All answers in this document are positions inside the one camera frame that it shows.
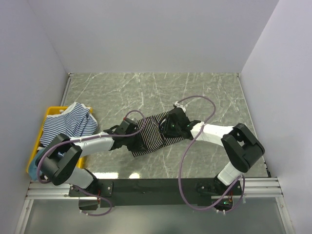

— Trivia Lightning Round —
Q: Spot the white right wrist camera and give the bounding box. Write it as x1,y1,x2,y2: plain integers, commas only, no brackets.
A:
174,102,186,113

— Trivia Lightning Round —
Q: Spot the black white striped tank top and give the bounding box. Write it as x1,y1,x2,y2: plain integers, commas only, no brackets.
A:
132,111,184,157

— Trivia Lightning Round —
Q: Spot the blue white striped tank top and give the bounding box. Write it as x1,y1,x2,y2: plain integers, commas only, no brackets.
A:
40,102,98,147

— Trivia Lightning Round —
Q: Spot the aluminium rail frame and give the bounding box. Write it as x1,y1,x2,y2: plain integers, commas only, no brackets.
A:
15,177,295,234

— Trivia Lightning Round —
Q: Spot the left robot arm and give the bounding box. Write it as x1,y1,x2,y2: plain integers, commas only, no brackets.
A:
36,117,146,196

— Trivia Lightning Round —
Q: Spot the teal tank top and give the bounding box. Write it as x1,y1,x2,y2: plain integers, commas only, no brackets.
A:
28,156,38,181

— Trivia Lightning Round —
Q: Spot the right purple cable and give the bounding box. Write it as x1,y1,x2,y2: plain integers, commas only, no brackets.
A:
175,95,246,212

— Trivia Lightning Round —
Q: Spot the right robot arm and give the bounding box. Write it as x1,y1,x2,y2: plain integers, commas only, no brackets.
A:
159,107,265,195

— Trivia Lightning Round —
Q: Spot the black base beam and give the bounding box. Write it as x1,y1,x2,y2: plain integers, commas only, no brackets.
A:
69,178,242,213

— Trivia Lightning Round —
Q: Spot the yellow plastic bin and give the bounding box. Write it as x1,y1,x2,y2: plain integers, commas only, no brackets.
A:
26,106,93,173

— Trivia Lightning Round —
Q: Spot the purple cable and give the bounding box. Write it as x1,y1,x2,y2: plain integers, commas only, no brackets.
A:
36,110,147,217
175,95,246,212

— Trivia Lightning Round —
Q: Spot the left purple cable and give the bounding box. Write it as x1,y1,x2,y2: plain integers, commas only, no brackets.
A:
36,110,147,217

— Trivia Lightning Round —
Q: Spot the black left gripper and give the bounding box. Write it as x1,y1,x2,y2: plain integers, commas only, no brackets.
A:
124,128,147,152

